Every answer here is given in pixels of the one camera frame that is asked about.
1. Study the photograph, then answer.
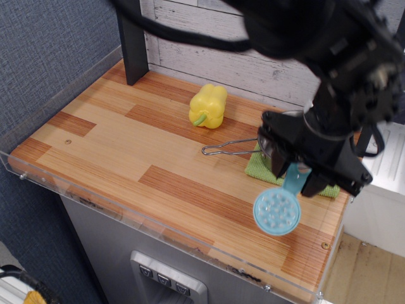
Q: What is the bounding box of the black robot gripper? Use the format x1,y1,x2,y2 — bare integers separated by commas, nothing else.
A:
258,111,373,198

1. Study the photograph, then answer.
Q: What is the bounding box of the light blue scrub brush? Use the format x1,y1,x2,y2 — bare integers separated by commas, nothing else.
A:
252,163,311,236

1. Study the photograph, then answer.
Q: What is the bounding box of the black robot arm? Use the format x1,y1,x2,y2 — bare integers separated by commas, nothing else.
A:
113,1,404,197

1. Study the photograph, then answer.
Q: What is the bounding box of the green cloth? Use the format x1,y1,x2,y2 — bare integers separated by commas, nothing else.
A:
245,152,340,198

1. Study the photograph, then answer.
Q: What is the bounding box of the stainless steel pot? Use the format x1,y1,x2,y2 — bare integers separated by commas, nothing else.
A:
201,110,309,170

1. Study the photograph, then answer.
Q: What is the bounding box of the white toy sink unit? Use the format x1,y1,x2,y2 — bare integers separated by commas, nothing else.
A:
343,123,404,257

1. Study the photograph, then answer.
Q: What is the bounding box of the yellow toy bell pepper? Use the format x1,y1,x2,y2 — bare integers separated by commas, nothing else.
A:
189,84,228,129

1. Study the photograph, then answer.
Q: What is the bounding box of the silver dispenser button panel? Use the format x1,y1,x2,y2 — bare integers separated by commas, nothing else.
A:
130,250,208,303

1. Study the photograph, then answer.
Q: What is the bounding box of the grey toy fridge cabinet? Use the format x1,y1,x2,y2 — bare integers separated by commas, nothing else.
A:
59,194,285,304

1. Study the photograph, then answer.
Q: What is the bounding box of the clear acrylic table guard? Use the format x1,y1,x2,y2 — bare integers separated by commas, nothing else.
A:
1,44,349,303

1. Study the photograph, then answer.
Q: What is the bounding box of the yellow object bottom left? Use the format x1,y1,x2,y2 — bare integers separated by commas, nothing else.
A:
23,291,47,304

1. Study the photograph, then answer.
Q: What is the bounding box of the black cable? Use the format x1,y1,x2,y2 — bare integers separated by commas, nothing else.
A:
354,123,386,158

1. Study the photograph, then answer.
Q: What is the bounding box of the dark vertical post left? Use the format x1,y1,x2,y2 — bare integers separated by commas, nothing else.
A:
115,1,149,86

